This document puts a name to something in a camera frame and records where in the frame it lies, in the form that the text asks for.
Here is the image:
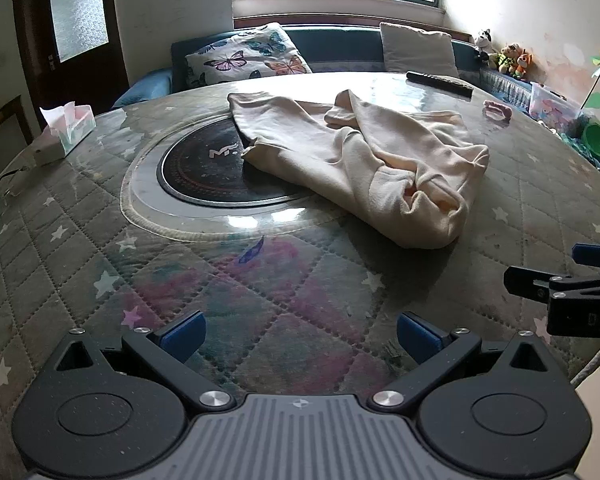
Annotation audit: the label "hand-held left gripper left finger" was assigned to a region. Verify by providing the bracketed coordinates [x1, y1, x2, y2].
[45, 310, 236, 413]

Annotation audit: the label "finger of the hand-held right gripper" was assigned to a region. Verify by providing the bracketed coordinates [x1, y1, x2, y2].
[571, 242, 600, 267]
[504, 265, 600, 307]

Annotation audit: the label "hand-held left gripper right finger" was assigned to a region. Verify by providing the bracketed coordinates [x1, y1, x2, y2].
[370, 311, 568, 413]

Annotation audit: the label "cream sweater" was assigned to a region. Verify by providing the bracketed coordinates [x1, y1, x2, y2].
[227, 89, 491, 250]

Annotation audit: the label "green plastic bowl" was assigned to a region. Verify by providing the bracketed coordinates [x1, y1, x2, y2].
[581, 122, 600, 159]

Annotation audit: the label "clear plastic storage box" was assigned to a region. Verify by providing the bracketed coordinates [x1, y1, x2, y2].
[529, 82, 582, 122]

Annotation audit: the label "round black induction cooktop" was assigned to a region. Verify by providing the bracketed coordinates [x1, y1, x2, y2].
[121, 115, 351, 241]

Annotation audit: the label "brown plush toy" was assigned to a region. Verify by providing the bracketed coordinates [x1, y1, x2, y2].
[497, 42, 523, 77]

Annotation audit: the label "black remote control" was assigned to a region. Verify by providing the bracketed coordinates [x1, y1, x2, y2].
[406, 71, 475, 98]

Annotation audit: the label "thin framed eyeglasses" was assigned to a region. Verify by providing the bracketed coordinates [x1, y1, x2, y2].
[0, 166, 32, 196]

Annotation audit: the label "tissue box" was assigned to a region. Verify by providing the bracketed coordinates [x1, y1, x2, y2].
[32, 101, 97, 166]

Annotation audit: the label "black and white plush cow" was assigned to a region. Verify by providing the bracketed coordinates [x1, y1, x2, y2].
[474, 29, 497, 67]

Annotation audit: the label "blue sofa cushion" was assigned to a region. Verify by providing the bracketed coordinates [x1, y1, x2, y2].
[112, 67, 173, 109]

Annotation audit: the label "beige pillow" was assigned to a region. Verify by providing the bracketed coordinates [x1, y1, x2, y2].
[379, 22, 460, 79]

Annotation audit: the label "dark wooden sideboard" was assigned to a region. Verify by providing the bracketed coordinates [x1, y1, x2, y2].
[0, 95, 42, 188]

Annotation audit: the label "butterfly print pillow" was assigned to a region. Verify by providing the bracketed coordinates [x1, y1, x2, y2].
[184, 22, 313, 90]

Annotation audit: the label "dark blue sofa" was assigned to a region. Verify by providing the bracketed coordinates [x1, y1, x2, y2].
[112, 24, 536, 109]

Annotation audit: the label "dark wooden door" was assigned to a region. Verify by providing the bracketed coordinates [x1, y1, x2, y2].
[12, 0, 131, 111]

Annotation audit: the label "pink hair tie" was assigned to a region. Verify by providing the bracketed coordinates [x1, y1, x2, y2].
[482, 100, 513, 125]

